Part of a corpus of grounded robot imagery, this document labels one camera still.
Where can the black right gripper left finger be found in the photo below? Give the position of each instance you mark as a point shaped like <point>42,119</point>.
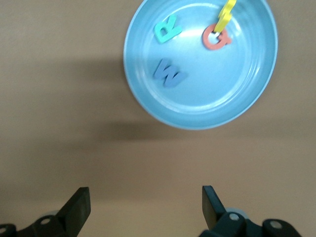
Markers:
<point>69,219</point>

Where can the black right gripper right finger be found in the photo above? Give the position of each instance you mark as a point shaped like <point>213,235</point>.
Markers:
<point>222,224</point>

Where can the blue foam letter W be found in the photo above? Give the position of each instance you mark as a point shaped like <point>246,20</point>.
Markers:
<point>170,77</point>

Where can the red foam letter Q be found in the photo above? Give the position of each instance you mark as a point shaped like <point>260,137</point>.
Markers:
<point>222,42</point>

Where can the teal foam letter R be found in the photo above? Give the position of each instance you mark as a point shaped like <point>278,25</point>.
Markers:
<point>164,34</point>

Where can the yellow foam letter H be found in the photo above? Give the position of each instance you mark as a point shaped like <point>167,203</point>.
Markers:
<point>223,17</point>

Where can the blue plate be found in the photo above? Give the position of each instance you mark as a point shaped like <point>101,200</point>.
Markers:
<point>209,86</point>

